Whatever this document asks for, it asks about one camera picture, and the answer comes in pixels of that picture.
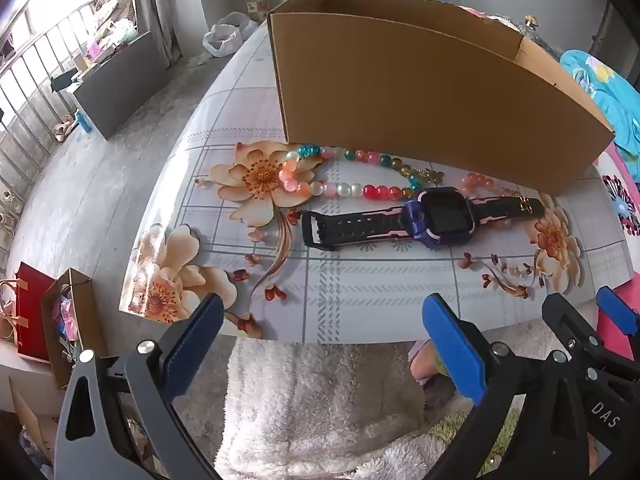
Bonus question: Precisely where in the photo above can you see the metal window railing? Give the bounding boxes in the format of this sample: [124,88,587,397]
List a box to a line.
[0,0,138,196]

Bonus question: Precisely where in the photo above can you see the pile of cloths and boxes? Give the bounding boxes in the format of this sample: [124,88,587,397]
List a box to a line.
[65,0,140,68]

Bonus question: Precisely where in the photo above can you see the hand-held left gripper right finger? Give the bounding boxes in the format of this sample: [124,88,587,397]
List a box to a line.
[422,294,593,480]

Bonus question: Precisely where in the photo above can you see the pink shoes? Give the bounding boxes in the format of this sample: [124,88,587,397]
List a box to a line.
[51,115,77,144]

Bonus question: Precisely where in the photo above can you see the multicolour bead necklace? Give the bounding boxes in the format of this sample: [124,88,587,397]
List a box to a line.
[277,144,422,204]

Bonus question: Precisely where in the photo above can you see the black purple smartwatch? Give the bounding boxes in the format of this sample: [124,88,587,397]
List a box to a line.
[300,186,546,252]

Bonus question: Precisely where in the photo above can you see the small orange bead bracelet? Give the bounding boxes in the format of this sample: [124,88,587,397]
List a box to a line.
[460,172,502,197]

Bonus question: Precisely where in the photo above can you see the grey patterned cloth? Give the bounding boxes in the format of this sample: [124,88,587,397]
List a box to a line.
[487,14,563,61]

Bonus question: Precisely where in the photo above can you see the gold hoop earring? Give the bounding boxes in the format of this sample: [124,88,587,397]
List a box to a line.
[506,189,534,213]

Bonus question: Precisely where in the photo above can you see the blue floral blanket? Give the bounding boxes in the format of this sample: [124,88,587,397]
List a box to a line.
[559,49,640,163]

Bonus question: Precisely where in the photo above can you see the grey curtain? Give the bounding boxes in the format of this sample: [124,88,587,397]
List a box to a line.
[131,0,177,67]

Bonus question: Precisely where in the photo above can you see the brown paper bag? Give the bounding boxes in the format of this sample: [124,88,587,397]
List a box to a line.
[41,267,108,391]

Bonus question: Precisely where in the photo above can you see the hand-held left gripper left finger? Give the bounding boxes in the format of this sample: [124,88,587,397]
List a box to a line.
[54,292,224,480]

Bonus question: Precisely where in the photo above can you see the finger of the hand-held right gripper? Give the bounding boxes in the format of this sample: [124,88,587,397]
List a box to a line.
[596,286,640,361]
[542,292,606,391]

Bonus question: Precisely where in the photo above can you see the gold butterfly charm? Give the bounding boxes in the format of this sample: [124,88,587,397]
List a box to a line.
[414,164,445,186]

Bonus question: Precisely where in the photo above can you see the white plastic bag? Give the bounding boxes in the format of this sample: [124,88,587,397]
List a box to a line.
[202,11,259,58]

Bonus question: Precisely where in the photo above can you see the red gift bag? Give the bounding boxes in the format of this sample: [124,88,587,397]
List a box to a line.
[12,261,56,362]

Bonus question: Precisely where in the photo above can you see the grey low cabinet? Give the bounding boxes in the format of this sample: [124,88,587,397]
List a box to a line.
[65,30,153,141]

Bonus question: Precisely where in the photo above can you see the brown cardboard box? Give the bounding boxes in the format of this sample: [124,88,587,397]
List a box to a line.
[267,0,616,196]

